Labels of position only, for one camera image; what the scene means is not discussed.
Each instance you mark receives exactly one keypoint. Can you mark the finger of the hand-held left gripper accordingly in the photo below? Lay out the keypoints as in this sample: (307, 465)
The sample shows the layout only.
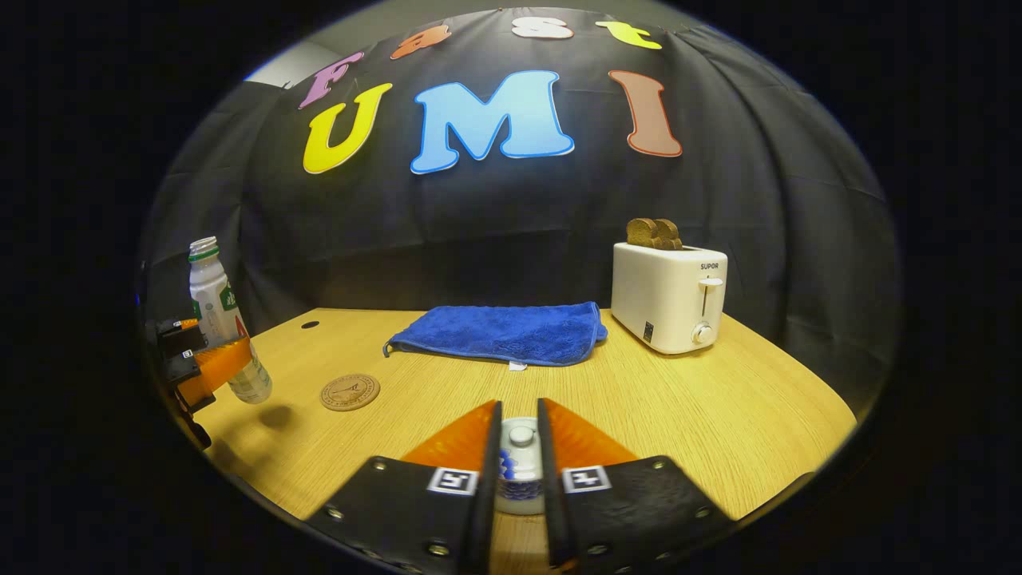
(219, 359)
(177, 327)

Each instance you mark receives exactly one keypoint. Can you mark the round brown coaster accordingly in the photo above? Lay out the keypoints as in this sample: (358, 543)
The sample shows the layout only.
(350, 392)

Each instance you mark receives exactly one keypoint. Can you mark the white plastic water bottle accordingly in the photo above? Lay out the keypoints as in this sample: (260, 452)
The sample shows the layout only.
(209, 295)

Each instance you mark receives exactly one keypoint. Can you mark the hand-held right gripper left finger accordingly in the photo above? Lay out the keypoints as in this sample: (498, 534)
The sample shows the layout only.
(489, 511)

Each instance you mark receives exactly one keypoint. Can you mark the white toaster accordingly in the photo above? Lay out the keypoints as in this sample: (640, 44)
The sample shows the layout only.
(663, 303)

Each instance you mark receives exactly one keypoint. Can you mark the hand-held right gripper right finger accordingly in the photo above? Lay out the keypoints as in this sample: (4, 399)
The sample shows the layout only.
(552, 511)

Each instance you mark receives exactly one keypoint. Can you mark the brown bread slice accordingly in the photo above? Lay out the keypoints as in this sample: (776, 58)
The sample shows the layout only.
(641, 232)
(669, 234)

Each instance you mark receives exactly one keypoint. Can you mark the blue towel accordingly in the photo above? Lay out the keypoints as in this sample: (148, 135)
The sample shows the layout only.
(503, 331)

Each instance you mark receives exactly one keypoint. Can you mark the white ceramic teacup lid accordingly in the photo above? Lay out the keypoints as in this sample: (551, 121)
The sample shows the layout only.
(521, 447)

